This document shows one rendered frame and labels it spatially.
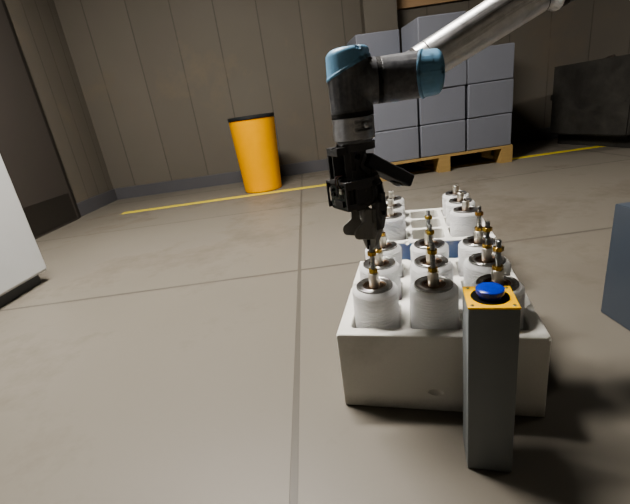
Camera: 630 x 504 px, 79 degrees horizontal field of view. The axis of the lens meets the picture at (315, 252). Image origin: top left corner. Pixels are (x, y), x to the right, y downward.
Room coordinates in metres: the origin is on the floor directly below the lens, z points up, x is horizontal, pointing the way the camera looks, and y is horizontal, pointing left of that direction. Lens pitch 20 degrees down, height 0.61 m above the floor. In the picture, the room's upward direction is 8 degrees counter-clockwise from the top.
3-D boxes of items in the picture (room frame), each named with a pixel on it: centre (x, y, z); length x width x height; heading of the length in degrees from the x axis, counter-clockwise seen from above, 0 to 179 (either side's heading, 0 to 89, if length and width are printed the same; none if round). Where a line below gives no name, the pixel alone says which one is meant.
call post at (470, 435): (0.50, -0.25, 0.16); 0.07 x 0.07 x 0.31; 74
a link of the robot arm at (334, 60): (0.72, -0.10, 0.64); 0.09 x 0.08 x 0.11; 85
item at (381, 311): (0.72, -0.11, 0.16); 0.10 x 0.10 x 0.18
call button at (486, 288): (0.50, -0.25, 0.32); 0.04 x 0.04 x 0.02
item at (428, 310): (0.69, -0.23, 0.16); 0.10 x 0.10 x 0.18
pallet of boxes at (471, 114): (3.52, -1.13, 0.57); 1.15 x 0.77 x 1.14; 93
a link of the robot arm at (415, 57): (0.73, -0.20, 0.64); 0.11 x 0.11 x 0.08; 85
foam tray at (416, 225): (1.31, -0.41, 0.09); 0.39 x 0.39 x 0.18; 76
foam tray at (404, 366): (0.80, -0.26, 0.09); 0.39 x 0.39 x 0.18; 74
